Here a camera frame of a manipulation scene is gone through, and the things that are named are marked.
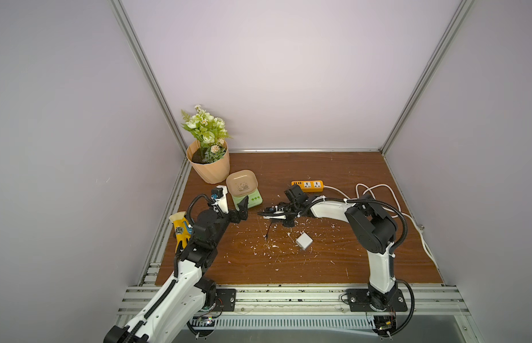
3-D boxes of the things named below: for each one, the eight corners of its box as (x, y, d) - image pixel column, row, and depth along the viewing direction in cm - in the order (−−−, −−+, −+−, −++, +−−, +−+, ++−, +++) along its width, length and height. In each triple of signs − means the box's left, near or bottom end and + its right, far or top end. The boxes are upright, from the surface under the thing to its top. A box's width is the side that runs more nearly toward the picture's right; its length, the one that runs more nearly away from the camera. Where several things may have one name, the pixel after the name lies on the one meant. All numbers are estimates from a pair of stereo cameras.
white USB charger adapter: (295, 242, 89) (295, 239, 87) (303, 233, 91) (303, 231, 89) (305, 251, 86) (306, 249, 84) (313, 242, 89) (313, 240, 87)
